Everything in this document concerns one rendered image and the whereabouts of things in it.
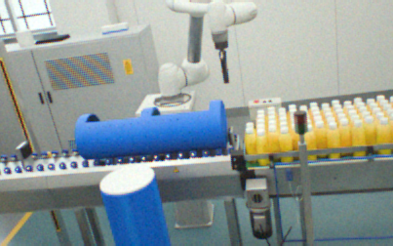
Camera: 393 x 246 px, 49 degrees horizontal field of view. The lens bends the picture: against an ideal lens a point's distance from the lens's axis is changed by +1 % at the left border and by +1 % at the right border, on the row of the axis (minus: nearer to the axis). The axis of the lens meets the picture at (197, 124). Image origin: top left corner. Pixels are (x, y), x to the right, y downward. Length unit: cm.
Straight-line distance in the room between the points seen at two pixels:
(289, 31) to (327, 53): 52
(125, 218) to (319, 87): 376
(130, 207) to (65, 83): 247
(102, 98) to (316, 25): 259
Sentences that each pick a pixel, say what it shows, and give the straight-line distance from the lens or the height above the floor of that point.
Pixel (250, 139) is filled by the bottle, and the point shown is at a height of 105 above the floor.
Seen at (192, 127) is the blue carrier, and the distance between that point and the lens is 236.
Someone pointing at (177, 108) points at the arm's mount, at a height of 105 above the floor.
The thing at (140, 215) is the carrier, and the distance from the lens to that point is 215.
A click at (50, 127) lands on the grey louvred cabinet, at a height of 63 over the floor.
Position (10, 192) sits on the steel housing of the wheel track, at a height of 82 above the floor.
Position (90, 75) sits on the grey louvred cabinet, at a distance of 428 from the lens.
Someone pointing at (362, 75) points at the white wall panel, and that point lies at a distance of 551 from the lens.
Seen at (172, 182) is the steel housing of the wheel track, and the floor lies 81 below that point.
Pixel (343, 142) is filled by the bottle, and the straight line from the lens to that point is 238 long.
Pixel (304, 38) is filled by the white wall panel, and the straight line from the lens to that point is 527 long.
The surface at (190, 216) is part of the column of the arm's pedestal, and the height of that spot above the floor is 11.
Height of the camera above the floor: 202
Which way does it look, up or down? 22 degrees down
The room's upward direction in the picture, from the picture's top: 10 degrees counter-clockwise
